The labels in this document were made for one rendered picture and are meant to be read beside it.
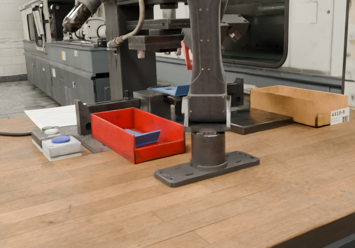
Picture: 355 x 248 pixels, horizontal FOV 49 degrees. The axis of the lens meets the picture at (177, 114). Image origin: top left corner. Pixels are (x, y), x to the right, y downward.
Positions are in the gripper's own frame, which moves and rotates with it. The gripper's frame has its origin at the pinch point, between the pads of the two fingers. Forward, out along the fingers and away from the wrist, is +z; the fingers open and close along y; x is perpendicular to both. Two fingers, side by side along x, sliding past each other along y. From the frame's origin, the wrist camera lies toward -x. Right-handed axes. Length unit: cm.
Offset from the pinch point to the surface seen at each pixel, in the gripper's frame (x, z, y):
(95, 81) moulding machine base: -82, 186, 251
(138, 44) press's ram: 8.9, 0.5, 14.4
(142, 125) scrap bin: 12.6, 13.6, -2.6
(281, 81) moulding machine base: -63, 25, 22
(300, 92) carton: -35.9, 6.5, -6.7
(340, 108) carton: -35.9, 2.0, -20.1
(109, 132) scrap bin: 24.1, 9.0, -8.0
